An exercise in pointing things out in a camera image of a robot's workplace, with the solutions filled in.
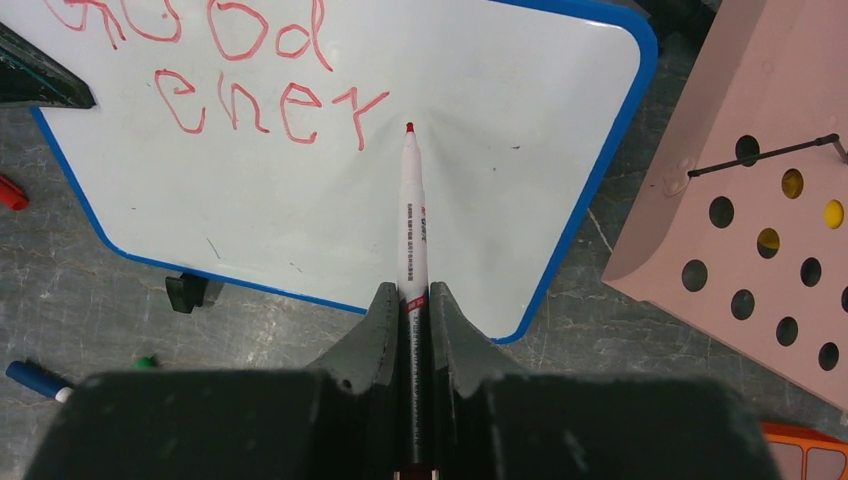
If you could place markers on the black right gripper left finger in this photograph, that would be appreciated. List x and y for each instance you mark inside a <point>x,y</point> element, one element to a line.
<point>332,419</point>

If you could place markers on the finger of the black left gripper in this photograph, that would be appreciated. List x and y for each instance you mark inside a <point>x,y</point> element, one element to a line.
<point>31,78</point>

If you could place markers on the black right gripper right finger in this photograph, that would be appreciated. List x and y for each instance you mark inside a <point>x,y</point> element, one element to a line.
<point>498,420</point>

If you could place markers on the red marker cap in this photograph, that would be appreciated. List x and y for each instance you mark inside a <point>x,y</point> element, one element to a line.
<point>11,195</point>

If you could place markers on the red whiteboard marker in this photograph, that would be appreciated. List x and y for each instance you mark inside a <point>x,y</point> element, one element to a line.
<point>416,444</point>

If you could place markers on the blue framed whiteboard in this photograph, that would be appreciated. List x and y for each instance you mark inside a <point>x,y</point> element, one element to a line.
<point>259,142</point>

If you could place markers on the green whiteboard marker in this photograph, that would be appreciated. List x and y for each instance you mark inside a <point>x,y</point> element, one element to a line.
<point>146,363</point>

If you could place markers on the blue whiteboard marker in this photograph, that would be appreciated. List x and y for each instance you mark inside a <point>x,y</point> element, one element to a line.
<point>40,380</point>

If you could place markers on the orange round tape measure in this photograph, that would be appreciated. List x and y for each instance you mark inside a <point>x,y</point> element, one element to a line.
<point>804,453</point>

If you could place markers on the pink perforated board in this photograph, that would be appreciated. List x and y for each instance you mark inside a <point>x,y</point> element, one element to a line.
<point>740,225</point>

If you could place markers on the wire whiteboard stand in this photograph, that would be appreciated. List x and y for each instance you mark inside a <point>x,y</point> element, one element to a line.
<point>188,292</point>

